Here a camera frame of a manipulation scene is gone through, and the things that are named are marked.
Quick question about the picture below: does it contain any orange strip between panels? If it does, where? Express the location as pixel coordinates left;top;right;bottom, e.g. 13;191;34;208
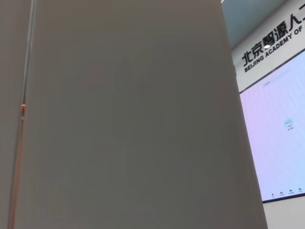
7;104;26;229

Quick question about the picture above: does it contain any large wall display screen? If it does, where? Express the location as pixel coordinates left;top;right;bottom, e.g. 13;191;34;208
239;49;305;204

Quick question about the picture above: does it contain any black wall sign lettering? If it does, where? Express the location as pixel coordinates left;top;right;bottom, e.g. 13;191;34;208
242;4;305;73

